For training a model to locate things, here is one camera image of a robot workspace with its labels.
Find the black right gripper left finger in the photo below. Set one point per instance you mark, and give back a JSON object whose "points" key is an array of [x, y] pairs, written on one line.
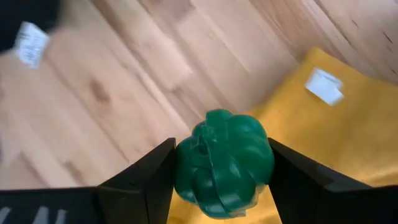
{"points": [[143, 193]]}

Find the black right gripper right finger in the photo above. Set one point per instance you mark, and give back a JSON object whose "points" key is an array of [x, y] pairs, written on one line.
{"points": [[311, 196]]}

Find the dark green toy bell pepper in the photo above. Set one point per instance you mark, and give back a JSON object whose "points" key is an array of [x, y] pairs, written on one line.
{"points": [[230, 161]]}

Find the yellow cloth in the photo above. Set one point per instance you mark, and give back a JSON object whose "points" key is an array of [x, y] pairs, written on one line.
{"points": [[342, 140]]}

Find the white blank fabric label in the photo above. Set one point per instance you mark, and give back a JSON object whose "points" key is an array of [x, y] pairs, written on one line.
{"points": [[325, 85]]}

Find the white handwritten paper tag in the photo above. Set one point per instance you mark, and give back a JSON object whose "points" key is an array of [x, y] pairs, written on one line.
{"points": [[31, 43]]}

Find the black cloth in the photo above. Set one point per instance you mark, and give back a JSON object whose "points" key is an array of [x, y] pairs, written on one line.
{"points": [[18, 12]]}

